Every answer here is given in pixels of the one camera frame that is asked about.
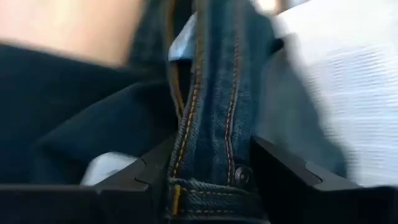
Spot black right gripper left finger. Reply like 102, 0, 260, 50
0, 136, 180, 224

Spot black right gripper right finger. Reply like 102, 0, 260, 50
250, 136, 398, 224

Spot blue denim jeans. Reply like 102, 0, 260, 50
129, 0, 284, 224

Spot dark navy garment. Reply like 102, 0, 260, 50
0, 43, 184, 187

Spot white ribbed garment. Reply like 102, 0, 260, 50
257, 0, 398, 187

